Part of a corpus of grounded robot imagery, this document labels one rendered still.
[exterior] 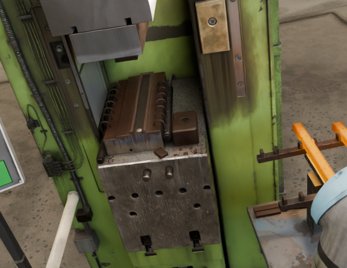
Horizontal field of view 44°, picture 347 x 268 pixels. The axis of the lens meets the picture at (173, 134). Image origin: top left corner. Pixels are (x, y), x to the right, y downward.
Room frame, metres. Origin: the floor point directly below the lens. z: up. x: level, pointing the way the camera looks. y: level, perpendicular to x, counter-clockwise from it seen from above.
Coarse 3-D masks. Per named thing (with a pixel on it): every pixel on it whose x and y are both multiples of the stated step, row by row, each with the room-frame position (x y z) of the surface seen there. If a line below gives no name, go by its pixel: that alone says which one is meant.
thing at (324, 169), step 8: (296, 128) 1.09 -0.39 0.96; (304, 128) 1.09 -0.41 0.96; (304, 136) 1.05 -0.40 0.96; (304, 144) 1.01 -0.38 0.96; (312, 144) 1.00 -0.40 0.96; (312, 152) 0.97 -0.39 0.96; (320, 152) 0.96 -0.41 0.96; (312, 160) 0.95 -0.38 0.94; (320, 160) 0.93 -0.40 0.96; (320, 168) 0.89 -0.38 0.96; (328, 168) 0.89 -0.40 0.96; (328, 176) 0.86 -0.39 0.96
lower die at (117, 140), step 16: (128, 80) 1.60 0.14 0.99; (160, 80) 1.54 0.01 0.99; (128, 96) 1.47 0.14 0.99; (160, 96) 1.42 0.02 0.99; (112, 112) 1.39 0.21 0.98; (128, 112) 1.35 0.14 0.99; (112, 128) 1.28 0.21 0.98; (128, 128) 1.25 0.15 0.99; (144, 128) 1.21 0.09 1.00; (160, 128) 1.21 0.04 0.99; (112, 144) 1.22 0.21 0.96; (128, 144) 1.21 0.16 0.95; (144, 144) 1.20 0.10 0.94; (160, 144) 1.20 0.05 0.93
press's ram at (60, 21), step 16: (48, 0) 1.23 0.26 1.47; (64, 0) 1.22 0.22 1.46; (80, 0) 1.21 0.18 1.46; (96, 0) 1.21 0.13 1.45; (112, 0) 1.20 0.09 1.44; (128, 0) 1.20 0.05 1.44; (144, 0) 1.19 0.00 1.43; (48, 16) 1.23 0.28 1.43; (64, 16) 1.22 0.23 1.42; (80, 16) 1.22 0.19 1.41; (96, 16) 1.21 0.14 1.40; (112, 16) 1.20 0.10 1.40; (128, 16) 1.20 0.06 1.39; (144, 16) 1.19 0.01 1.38; (64, 32) 1.22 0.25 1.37
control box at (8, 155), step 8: (0, 120) 1.23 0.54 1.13; (0, 128) 1.19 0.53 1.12; (0, 136) 1.18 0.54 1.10; (8, 136) 1.24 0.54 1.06; (0, 144) 1.17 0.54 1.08; (8, 144) 1.17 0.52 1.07; (0, 152) 1.15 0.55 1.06; (8, 152) 1.16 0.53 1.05; (0, 160) 1.14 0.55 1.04; (8, 160) 1.14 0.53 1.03; (16, 160) 1.17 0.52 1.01; (8, 168) 1.13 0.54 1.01; (16, 168) 1.13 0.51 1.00; (16, 176) 1.12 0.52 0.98; (24, 176) 1.17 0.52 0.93; (8, 184) 1.10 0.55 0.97; (16, 184) 1.10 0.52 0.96
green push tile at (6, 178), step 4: (0, 164) 1.13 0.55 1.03; (4, 164) 1.13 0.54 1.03; (0, 168) 1.12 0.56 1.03; (4, 168) 1.12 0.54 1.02; (0, 172) 1.11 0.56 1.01; (4, 172) 1.11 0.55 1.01; (8, 172) 1.11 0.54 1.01; (0, 176) 1.11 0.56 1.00; (4, 176) 1.11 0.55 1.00; (8, 176) 1.11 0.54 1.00; (0, 180) 1.10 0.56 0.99; (4, 180) 1.10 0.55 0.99; (8, 180) 1.10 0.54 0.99; (0, 184) 1.09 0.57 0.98; (4, 184) 1.09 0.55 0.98
